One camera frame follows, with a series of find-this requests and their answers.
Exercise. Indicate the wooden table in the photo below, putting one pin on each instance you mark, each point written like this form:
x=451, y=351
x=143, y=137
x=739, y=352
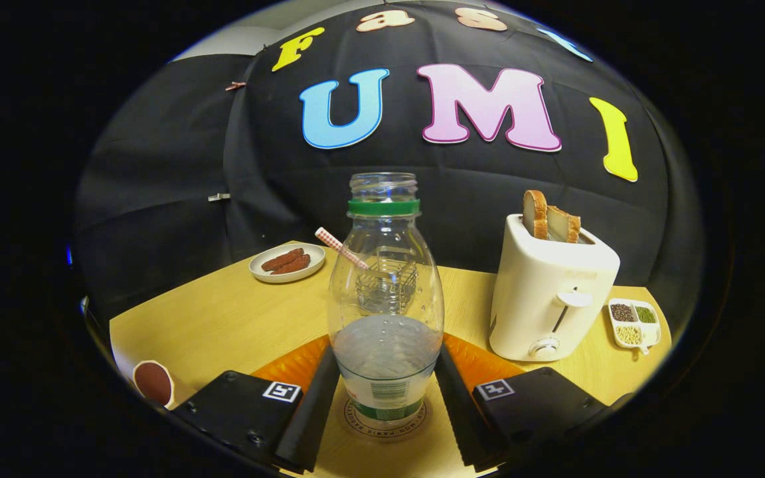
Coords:
x=223, y=322

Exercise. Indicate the checkered paper straw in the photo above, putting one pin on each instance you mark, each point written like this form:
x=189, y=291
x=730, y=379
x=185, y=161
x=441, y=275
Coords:
x=327, y=238

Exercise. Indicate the metal clip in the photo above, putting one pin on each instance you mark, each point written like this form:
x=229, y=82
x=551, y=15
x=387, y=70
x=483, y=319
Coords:
x=218, y=196

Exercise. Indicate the round wooden coaster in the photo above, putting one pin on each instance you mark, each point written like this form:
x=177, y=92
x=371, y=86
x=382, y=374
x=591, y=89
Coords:
x=420, y=417

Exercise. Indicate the pink clip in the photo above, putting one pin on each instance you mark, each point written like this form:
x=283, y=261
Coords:
x=235, y=85

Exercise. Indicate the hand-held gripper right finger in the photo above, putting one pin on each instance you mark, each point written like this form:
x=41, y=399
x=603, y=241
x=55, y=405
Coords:
x=463, y=418

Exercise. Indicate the red sausage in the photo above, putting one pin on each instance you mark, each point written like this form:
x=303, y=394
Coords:
x=281, y=259
x=293, y=265

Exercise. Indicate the clear glass jar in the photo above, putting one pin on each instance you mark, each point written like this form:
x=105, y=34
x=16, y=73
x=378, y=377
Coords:
x=386, y=289

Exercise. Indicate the toast bread slice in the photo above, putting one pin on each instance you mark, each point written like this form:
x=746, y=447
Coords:
x=565, y=226
x=535, y=214

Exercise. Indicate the white divided grain dish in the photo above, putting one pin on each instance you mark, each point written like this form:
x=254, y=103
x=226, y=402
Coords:
x=633, y=325

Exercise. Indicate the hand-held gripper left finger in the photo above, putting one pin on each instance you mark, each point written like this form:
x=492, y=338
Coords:
x=309, y=425

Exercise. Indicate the white toaster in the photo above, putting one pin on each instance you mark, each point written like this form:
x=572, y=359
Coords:
x=542, y=279

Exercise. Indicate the small white plate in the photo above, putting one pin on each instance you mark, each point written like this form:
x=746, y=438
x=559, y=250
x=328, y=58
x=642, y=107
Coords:
x=259, y=272

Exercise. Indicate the clear plastic juice bottle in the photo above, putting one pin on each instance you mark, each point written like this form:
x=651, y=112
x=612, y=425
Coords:
x=386, y=345

